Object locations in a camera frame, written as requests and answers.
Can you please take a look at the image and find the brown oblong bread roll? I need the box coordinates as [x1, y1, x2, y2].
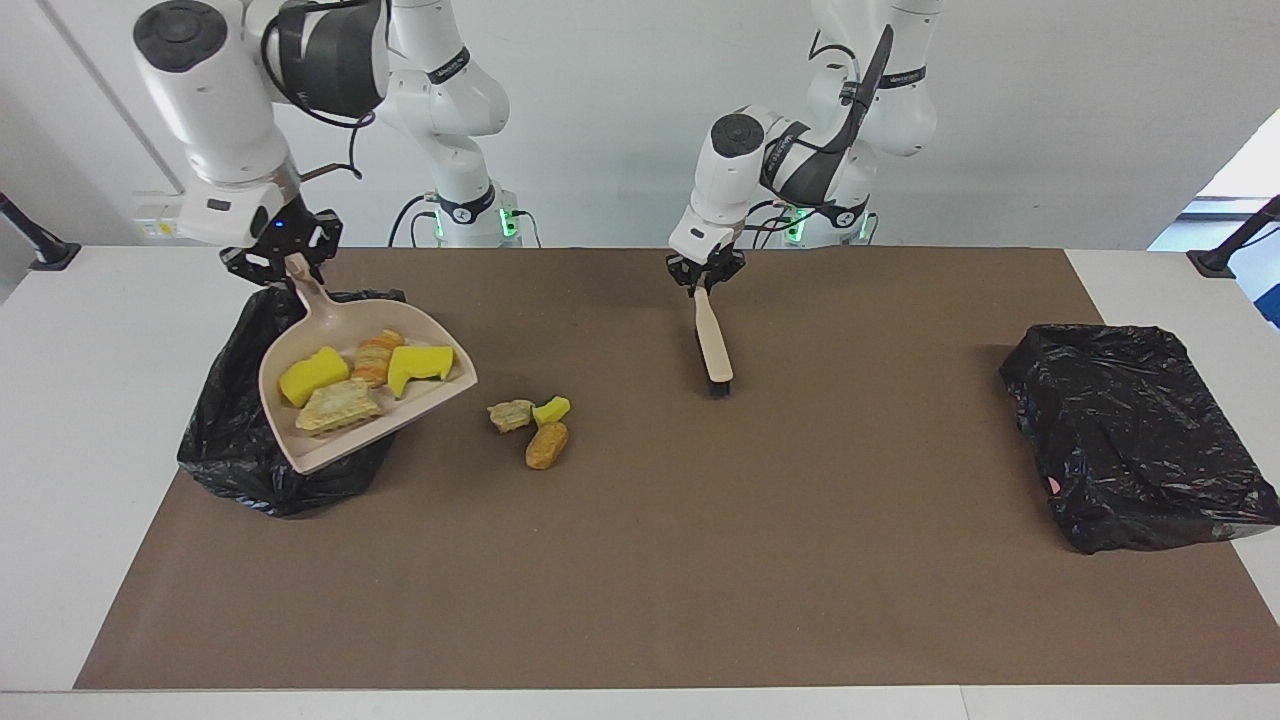
[525, 421, 569, 471]

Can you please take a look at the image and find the white wall socket box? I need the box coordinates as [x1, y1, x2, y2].
[133, 192, 236, 241]

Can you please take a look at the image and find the black bag lined bin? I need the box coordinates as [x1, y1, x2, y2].
[177, 287, 409, 519]

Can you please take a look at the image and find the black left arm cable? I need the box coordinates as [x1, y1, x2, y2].
[745, 25, 896, 251]

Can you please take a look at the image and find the black clamp stand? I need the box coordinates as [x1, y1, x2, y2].
[0, 192, 81, 272]
[1187, 195, 1280, 279]

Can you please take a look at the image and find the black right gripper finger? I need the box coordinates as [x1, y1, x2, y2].
[219, 245, 291, 293]
[300, 210, 344, 291]

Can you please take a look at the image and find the orange striped croissant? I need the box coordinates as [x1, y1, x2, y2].
[352, 329, 406, 389]

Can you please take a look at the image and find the yellow notched sponge piece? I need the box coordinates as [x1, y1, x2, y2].
[387, 345, 456, 399]

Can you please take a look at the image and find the beige hand brush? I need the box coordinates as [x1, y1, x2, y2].
[694, 287, 735, 398]

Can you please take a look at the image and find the bright window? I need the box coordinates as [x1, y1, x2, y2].
[1148, 135, 1280, 251]

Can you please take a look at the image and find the brown table mat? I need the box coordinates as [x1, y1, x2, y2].
[74, 247, 1280, 691]

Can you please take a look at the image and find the yellow wedge sponge piece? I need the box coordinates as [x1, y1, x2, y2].
[278, 346, 351, 409]

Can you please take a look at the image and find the black bag bin pink spot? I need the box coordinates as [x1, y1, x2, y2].
[999, 322, 1280, 556]

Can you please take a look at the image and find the pale bread chunk large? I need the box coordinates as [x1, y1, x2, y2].
[294, 378, 384, 437]

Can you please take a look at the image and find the beige plastic dustpan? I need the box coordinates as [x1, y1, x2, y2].
[258, 253, 478, 475]

